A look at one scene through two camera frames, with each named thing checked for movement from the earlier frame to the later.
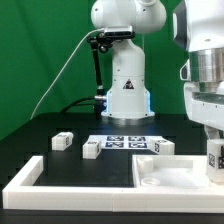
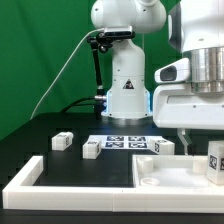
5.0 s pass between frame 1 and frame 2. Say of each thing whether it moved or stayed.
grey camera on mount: stayed
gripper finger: moved
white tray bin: stayed
